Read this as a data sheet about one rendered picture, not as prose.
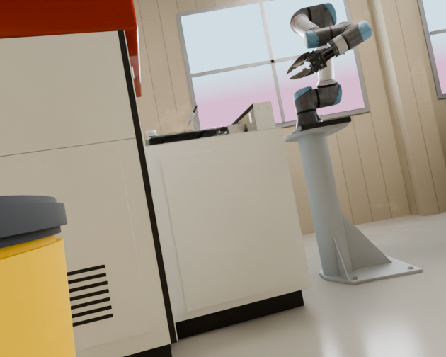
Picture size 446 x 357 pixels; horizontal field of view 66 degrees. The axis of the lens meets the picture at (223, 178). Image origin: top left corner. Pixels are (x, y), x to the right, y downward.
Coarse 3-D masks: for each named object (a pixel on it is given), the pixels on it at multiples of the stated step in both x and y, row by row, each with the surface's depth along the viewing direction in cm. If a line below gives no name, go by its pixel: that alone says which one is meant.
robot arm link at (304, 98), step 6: (300, 90) 193; (306, 90) 193; (312, 90) 194; (294, 96) 197; (300, 96) 193; (306, 96) 193; (312, 96) 192; (318, 96) 192; (294, 102) 199; (300, 102) 194; (306, 102) 193; (312, 102) 193; (318, 102) 193; (300, 108) 194; (306, 108) 192
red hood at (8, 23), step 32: (0, 0) 118; (32, 0) 120; (64, 0) 123; (96, 0) 125; (128, 0) 127; (0, 32) 117; (32, 32) 119; (64, 32) 122; (96, 32) 125; (128, 32) 128
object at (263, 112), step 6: (264, 102) 164; (270, 102) 164; (258, 108) 162; (264, 108) 163; (270, 108) 164; (258, 114) 162; (264, 114) 163; (270, 114) 164; (258, 120) 162; (264, 120) 163; (270, 120) 164; (258, 126) 162; (264, 126) 163; (270, 126) 163
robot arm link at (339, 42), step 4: (340, 36) 140; (332, 40) 142; (336, 40) 140; (340, 40) 140; (344, 40) 139; (336, 44) 140; (340, 44) 140; (344, 44) 140; (336, 48) 141; (340, 48) 140; (344, 48) 141; (340, 52) 142; (344, 52) 143
